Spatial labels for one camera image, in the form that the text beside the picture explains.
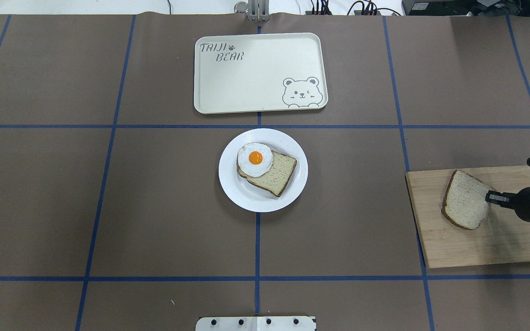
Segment wooden cutting board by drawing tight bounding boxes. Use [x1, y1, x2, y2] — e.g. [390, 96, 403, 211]
[406, 169, 530, 268]

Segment fried egg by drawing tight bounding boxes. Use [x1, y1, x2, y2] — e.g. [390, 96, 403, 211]
[237, 143, 273, 177]

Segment cream bear serving tray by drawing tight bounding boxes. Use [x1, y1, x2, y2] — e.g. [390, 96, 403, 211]
[194, 32, 328, 114]

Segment white round plate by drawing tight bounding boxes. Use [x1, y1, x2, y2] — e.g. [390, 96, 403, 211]
[219, 128, 309, 212]

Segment bread slice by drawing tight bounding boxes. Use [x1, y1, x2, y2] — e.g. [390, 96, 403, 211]
[237, 150, 297, 197]
[441, 169, 495, 230]

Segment small metal cylinder weight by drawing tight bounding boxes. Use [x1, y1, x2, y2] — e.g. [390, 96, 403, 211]
[233, 1, 249, 13]

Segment bread slice on plate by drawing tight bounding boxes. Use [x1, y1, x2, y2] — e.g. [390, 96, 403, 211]
[237, 150, 297, 197]

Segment black power strip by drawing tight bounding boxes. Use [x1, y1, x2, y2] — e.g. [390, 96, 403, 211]
[304, 9, 382, 16]

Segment aluminium frame post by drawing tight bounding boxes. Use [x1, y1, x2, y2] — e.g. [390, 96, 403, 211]
[246, 0, 271, 22]

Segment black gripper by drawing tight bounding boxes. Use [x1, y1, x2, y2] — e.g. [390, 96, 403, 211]
[485, 187, 530, 223]

